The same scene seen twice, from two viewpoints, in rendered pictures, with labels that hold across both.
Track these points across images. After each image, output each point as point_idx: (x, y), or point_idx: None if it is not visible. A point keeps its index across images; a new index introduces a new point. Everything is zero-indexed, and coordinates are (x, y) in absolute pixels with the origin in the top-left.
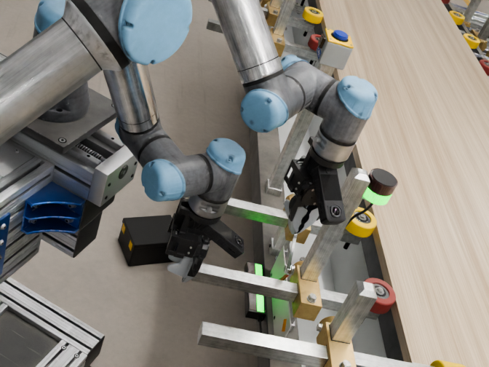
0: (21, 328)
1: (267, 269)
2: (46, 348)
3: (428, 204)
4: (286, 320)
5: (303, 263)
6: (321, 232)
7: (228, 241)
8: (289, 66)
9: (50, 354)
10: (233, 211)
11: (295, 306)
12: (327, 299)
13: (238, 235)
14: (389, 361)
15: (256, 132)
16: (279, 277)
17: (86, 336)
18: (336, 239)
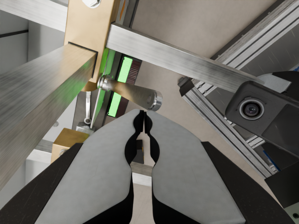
0: (220, 106)
1: (103, 110)
2: (212, 93)
3: None
4: (121, 12)
5: (88, 77)
6: (50, 113)
7: (297, 106)
8: None
9: (213, 88)
10: (149, 170)
11: (117, 6)
12: (52, 2)
13: (240, 124)
14: None
15: None
16: (103, 91)
17: (191, 97)
18: (0, 80)
